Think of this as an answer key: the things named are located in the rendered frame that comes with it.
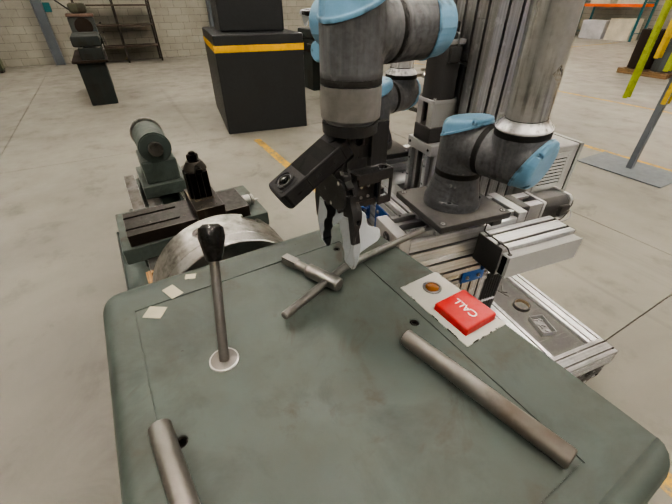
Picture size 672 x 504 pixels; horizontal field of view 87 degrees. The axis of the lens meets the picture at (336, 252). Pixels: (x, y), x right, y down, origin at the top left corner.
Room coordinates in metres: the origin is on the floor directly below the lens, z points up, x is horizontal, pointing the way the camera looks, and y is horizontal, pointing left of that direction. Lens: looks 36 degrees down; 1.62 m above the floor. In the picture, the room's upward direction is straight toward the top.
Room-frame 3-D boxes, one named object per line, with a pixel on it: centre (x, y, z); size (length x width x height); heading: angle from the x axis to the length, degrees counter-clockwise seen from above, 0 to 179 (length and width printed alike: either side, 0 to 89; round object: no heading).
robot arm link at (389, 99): (1.34, -0.14, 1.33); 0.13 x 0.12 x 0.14; 133
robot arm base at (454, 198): (0.88, -0.32, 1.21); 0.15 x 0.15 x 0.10
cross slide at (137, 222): (1.18, 0.57, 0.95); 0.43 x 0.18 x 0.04; 121
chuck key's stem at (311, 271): (0.44, 0.04, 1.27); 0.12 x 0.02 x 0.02; 53
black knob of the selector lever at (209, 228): (0.35, 0.15, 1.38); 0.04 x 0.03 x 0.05; 31
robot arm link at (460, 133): (0.87, -0.33, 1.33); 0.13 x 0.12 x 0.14; 39
